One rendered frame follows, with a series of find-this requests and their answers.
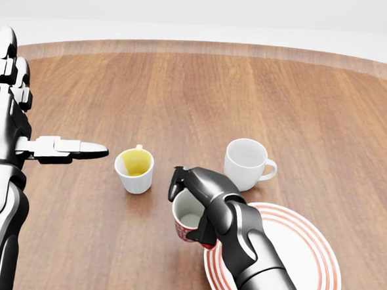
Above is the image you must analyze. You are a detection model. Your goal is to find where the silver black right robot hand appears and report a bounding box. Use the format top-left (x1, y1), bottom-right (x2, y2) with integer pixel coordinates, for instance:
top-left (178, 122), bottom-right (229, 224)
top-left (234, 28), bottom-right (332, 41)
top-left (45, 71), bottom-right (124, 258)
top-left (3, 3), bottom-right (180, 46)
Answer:
top-left (163, 165), bottom-right (287, 283)

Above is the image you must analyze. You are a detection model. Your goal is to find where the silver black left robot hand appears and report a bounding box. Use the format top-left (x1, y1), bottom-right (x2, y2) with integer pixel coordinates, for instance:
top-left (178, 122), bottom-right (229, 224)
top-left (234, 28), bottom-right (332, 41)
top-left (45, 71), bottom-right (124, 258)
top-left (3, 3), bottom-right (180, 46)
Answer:
top-left (0, 25), bottom-right (117, 172)

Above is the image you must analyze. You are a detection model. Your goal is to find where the red patterned mug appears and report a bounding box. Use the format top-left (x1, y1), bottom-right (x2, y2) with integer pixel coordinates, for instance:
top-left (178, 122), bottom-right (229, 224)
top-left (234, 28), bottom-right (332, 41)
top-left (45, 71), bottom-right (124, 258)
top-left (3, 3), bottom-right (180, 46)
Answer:
top-left (169, 187), bottom-right (223, 252)

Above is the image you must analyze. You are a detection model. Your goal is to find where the plain white mug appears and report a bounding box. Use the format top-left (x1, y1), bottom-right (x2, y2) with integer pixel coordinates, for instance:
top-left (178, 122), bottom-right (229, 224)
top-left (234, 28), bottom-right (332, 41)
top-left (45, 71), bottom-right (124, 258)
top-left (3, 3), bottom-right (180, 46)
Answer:
top-left (222, 136), bottom-right (280, 195)

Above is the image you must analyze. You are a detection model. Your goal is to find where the white plate with red rings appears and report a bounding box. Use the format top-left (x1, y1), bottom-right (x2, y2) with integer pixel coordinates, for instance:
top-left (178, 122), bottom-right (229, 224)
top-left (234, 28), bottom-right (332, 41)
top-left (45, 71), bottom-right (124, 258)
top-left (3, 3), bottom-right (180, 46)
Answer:
top-left (201, 198), bottom-right (347, 290)

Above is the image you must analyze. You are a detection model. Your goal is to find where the white mug with yellow inside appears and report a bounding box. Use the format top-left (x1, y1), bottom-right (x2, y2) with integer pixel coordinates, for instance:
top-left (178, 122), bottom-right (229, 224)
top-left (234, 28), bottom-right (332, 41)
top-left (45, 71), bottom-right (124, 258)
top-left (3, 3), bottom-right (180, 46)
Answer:
top-left (112, 142), bottom-right (157, 196)

